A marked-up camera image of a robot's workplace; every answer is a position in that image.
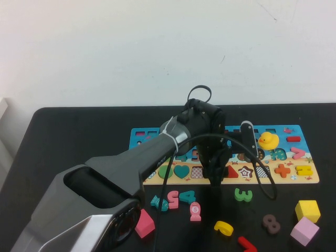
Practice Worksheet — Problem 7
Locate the brown number eight piece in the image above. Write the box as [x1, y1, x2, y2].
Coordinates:
[261, 214, 281, 234]

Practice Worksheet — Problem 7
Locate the yellow wooden cube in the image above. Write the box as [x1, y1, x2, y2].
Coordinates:
[294, 199, 321, 223]

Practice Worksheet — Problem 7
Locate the green number three piece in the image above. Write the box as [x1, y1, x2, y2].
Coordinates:
[234, 187, 253, 203]

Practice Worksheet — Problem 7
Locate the light pink wooden cube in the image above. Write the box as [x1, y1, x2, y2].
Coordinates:
[289, 216, 320, 247]

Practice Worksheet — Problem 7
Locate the red triangle piece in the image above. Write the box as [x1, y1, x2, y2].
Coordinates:
[226, 165, 239, 179]

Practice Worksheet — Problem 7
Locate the green circle piece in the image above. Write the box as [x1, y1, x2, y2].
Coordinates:
[157, 165, 174, 180]

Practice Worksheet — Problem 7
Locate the long black cable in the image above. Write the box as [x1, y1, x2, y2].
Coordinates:
[153, 134, 278, 252]

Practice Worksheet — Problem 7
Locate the red number seven piece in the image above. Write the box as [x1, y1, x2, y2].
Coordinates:
[237, 236, 257, 252]

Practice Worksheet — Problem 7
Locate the white zip tie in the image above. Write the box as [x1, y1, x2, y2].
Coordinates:
[159, 116, 180, 153]

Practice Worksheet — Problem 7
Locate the yellow equals sign piece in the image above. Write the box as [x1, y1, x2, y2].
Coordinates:
[294, 165, 313, 176]

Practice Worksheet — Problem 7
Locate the pink wooden fish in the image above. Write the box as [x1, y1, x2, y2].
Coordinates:
[189, 201, 202, 222]

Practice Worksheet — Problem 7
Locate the yellow rubber duck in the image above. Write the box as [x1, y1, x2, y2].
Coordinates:
[257, 131, 279, 151]

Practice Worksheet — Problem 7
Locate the pink number five piece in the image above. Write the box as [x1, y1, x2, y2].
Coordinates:
[167, 190, 180, 209]

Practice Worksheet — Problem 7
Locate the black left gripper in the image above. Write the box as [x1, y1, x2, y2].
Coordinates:
[196, 135, 234, 189]

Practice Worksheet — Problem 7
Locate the short black looped cable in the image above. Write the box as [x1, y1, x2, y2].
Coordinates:
[187, 85, 213, 103]

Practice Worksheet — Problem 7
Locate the magenta wooden cube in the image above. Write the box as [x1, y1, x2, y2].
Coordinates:
[134, 209, 156, 239]

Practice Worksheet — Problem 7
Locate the orange plus sign piece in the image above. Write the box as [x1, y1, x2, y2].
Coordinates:
[274, 164, 291, 178]

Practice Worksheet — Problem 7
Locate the teal heart piece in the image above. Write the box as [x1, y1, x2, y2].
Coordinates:
[173, 164, 190, 179]

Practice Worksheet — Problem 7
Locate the white furniture edge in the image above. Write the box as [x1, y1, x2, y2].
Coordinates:
[0, 97, 17, 169]

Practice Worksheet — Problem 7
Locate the teal wooden fish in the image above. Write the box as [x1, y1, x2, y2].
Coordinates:
[150, 195, 169, 212]

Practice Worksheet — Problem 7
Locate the yellow number six piece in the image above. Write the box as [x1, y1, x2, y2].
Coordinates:
[213, 220, 234, 236]

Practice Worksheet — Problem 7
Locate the blue number puzzle board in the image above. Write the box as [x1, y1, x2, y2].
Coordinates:
[125, 124, 320, 186]

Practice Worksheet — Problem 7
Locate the teal number four piece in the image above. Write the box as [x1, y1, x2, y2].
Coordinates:
[178, 190, 196, 205]

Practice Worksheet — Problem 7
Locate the pink greater-than sign piece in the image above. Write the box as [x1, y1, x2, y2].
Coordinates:
[290, 147, 307, 160]

